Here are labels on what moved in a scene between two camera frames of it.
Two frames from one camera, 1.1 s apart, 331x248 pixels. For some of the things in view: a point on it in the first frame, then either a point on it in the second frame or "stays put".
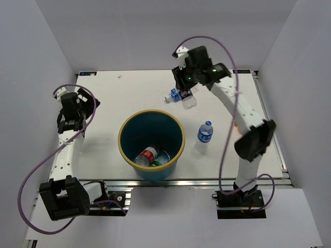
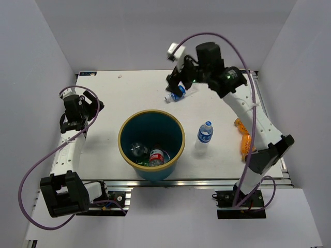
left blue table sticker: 88,73 stays put
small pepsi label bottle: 189,101 to 138,150
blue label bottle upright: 205,132 stays put
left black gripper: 84,94 stays put
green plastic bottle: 155,163 to 143,161
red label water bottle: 146,157 to 156,158
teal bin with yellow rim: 143,129 stays put
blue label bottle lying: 175,95 stays put
